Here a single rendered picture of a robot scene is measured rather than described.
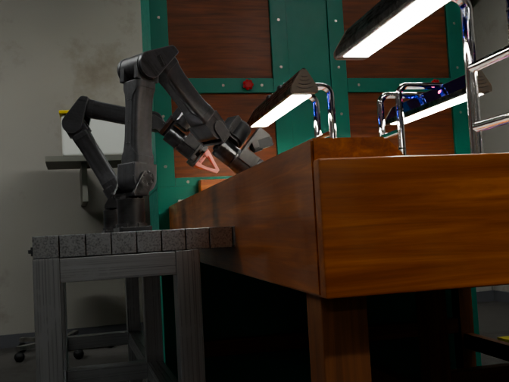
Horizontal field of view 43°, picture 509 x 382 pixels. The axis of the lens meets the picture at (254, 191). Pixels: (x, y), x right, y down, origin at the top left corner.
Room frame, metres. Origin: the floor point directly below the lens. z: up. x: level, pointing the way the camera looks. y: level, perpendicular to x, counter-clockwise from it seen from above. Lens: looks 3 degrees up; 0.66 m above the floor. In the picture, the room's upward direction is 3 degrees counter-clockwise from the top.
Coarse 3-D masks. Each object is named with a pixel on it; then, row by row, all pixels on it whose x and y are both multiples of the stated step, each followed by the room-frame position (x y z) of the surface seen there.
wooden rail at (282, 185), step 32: (288, 160) 0.85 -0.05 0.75; (224, 192) 1.31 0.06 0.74; (256, 192) 1.04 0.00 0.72; (288, 192) 0.85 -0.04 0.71; (192, 224) 1.83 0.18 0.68; (224, 224) 1.33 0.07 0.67; (256, 224) 1.05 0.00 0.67; (288, 224) 0.86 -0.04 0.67; (224, 256) 1.35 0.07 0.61; (256, 256) 1.06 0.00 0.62; (288, 256) 0.87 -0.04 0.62
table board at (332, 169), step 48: (336, 192) 0.73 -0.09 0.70; (384, 192) 0.74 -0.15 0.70; (432, 192) 0.76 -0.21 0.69; (480, 192) 0.77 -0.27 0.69; (336, 240) 0.73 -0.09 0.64; (384, 240) 0.74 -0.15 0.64; (432, 240) 0.76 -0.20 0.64; (480, 240) 0.77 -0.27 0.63; (336, 288) 0.73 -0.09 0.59; (384, 288) 0.74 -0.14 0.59; (432, 288) 0.76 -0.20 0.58
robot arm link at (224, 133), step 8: (232, 120) 1.71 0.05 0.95; (240, 120) 1.72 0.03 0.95; (216, 128) 1.62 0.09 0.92; (224, 128) 1.65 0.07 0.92; (232, 128) 1.70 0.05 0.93; (240, 128) 1.71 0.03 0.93; (248, 128) 1.73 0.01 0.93; (224, 136) 1.65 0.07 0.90; (240, 136) 1.70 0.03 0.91; (208, 144) 1.68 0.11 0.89; (216, 144) 1.66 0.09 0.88; (240, 144) 1.71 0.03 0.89
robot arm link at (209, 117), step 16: (160, 48) 1.49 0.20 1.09; (144, 64) 1.45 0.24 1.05; (160, 64) 1.49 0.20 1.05; (176, 64) 1.54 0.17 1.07; (160, 80) 1.56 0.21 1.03; (176, 80) 1.55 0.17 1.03; (176, 96) 1.57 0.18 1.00; (192, 96) 1.59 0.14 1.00; (192, 112) 1.60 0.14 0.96; (208, 112) 1.61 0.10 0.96; (192, 128) 1.64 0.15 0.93; (208, 128) 1.61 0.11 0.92
